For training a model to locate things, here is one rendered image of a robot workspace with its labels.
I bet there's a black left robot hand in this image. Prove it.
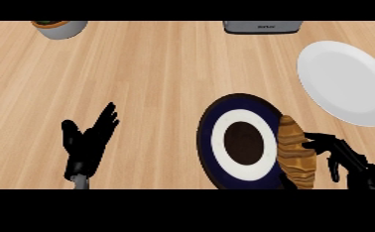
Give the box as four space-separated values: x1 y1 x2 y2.
60 101 121 181

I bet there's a grey appliance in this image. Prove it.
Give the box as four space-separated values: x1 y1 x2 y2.
221 20 304 35

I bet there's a dark blue ringed plate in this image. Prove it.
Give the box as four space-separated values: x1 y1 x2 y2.
196 92 300 190

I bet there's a grey plant pot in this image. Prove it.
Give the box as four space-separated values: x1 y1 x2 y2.
29 20 90 41

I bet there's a white plate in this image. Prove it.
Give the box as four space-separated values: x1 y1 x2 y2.
295 40 375 128

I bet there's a brown croissant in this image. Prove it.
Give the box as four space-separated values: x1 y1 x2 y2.
276 114 319 190

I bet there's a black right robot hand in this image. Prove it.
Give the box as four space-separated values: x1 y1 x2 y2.
279 132 375 190

